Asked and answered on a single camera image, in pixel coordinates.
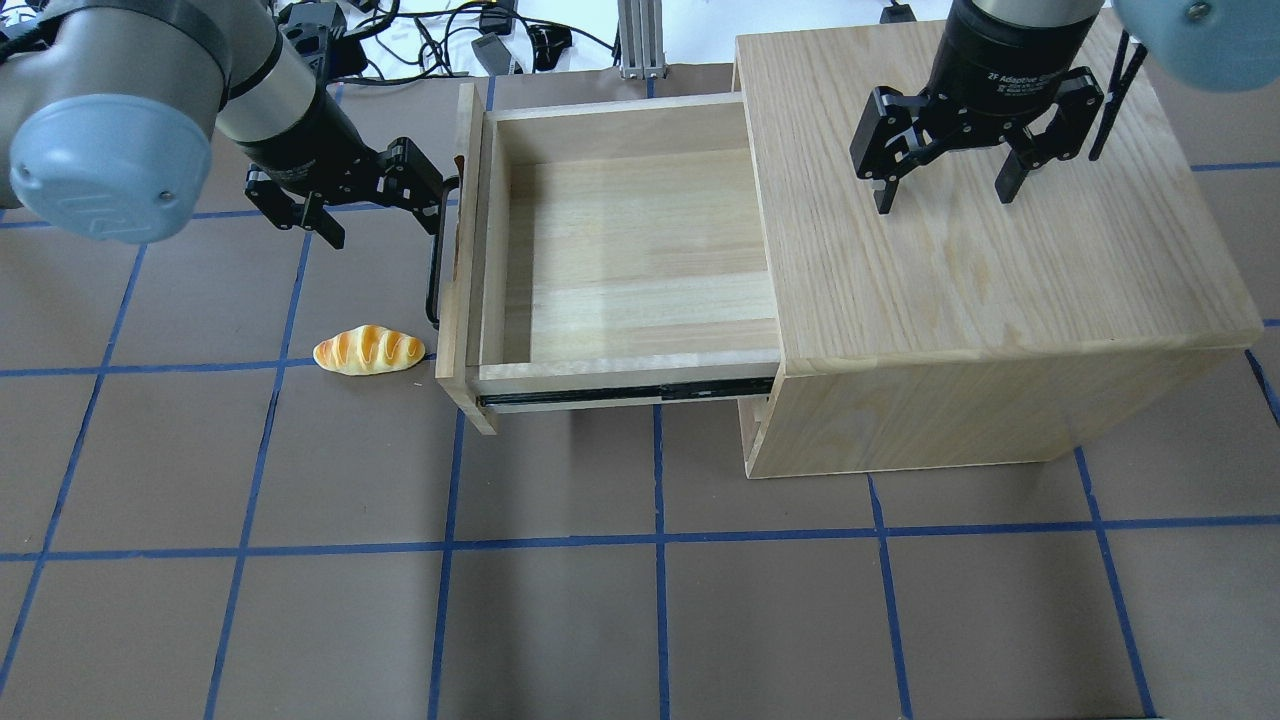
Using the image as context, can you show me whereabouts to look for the toy bread roll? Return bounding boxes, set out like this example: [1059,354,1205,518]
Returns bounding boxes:
[312,324,428,377]

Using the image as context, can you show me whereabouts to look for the black gripper on cabinet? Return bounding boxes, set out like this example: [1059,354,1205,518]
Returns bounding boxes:
[850,1,1103,215]

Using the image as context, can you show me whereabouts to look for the wooden drawer cabinet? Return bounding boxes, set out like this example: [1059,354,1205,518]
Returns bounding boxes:
[735,20,1263,479]

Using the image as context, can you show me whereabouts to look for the black power brick top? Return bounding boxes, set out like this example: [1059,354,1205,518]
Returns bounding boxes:
[471,33,525,76]

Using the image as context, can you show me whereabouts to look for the black gripper at drawer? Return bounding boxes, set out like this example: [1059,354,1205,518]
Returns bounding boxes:
[241,95,451,250]

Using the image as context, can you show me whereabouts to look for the aluminium frame post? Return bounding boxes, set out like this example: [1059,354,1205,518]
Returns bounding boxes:
[614,0,668,79]

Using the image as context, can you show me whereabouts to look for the wooden drawer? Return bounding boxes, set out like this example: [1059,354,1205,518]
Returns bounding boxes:
[435,87,781,436]

